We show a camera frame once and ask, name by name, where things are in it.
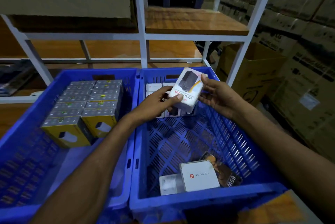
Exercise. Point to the person's left hand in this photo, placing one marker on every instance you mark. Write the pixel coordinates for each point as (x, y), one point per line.
(151, 108)

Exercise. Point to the person's right hand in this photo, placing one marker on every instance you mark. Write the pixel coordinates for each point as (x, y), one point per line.
(225, 100)

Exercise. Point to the white charger box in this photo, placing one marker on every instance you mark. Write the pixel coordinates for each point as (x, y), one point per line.
(149, 94)

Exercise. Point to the blue plastic crate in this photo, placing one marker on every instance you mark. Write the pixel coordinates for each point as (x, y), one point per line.
(170, 140)
(21, 166)

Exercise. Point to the group of yellow charger boxes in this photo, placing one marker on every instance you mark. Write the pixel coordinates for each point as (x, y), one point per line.
(91, 98)

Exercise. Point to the yellow sample box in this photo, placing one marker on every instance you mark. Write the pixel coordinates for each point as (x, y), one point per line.
(82, 83)

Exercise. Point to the small white box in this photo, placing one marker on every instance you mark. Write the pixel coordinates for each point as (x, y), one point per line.
(170, 184)

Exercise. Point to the person's left forearm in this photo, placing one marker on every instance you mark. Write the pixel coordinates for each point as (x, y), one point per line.
(86, 179)

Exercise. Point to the person's right forearm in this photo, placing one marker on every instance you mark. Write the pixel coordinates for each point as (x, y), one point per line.
(293, 161)

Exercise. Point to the open brown cardboard box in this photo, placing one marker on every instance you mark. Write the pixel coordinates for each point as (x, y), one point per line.
(261, 64)

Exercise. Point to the white metal shelving rack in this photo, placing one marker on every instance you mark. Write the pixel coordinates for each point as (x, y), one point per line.
(193, 22)

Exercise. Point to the white plastic piece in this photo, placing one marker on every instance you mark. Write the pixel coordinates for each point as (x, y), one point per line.
(36, 93)

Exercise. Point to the blue white packet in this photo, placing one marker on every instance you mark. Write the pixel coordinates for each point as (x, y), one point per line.
(13, 79)

